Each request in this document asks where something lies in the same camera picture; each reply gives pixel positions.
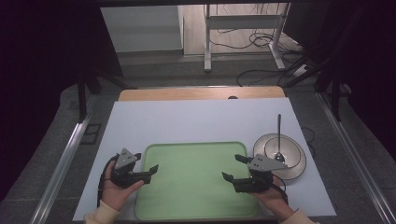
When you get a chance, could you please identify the white power strip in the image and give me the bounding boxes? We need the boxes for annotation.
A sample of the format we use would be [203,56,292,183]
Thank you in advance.
[291,63,310,77]

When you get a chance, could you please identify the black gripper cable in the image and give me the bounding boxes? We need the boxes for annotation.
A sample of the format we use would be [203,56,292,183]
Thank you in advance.
[96,154,120,209]
[273,173,290,205]

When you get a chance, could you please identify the white panel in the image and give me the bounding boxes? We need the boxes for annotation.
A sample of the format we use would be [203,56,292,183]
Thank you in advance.
[99,5,184,53]

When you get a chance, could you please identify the large white plate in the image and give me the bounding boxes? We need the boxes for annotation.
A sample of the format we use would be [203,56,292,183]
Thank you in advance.
[252,133,308,181]

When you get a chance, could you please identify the thin black cable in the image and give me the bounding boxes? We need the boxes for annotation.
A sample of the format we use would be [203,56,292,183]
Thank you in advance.
[300,126,318,161]

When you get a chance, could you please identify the black floor socket cover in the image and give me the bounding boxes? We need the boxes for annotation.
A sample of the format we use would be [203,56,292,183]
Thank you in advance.
[79,123,103,146]

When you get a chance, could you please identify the person's left hand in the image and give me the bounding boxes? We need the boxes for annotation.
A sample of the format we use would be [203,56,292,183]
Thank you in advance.
[101,161,146,213]

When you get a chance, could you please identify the white bowl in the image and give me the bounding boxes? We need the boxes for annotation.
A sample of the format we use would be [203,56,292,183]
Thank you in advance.
[263,135,303,169]

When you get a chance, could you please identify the person's right hand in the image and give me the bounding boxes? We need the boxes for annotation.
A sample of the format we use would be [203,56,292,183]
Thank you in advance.
[248,175,295,221]

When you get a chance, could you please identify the white desk frame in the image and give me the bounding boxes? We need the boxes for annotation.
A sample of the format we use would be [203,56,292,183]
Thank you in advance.
[203,3,291,73]

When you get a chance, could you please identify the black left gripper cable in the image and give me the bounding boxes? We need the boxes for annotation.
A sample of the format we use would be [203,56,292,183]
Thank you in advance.
[96,154,120,209]

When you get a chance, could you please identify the green plastic tray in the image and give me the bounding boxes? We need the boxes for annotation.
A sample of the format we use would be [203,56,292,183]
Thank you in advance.
[134,141,260,220]

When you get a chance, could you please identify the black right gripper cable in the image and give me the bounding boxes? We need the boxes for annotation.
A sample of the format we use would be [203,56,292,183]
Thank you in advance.
[273,173,290,205]

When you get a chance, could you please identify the black stand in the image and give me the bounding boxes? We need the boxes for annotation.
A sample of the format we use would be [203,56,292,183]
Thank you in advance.
[75,69,134,123]
[313,69,353,123]

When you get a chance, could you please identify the metal spoon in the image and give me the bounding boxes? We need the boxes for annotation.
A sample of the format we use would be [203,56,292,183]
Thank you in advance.
[274,113,286,164]

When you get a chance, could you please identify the wooden table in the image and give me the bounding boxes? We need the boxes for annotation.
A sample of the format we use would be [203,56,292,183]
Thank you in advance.
[118,86,287,103]

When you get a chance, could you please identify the metal floor rail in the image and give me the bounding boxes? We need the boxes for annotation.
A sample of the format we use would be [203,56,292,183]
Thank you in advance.
[315,91,396,224]
[29,113,93,224]

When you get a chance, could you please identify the white table sheet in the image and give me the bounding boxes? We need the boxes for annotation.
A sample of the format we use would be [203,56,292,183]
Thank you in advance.
[72,97,337,222]

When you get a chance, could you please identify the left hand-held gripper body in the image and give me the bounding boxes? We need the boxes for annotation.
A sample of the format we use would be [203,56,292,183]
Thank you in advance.
[109,147,152,189]

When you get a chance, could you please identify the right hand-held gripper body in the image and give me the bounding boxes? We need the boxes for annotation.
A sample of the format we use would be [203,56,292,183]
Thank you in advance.
[233,153,290,194]

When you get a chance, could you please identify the black floor cables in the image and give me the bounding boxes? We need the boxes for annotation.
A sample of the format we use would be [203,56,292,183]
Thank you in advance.
[207,29,316,88]

